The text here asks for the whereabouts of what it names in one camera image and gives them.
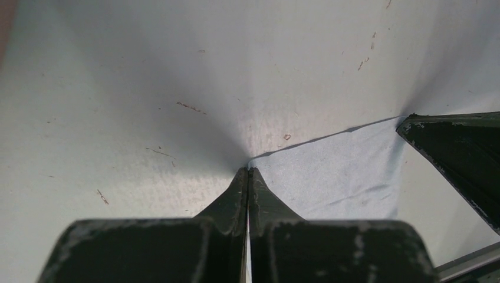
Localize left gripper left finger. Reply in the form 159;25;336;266
38;168;249;282

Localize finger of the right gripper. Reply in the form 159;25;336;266
396;112;499;233

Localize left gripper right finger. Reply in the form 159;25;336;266
248;168;439;282

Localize aluminium frame rail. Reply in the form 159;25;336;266
435;242;499;282

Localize light blue cleaning cloth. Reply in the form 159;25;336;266
248;116;404;219

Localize pink glasses case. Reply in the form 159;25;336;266
0;0;18;64

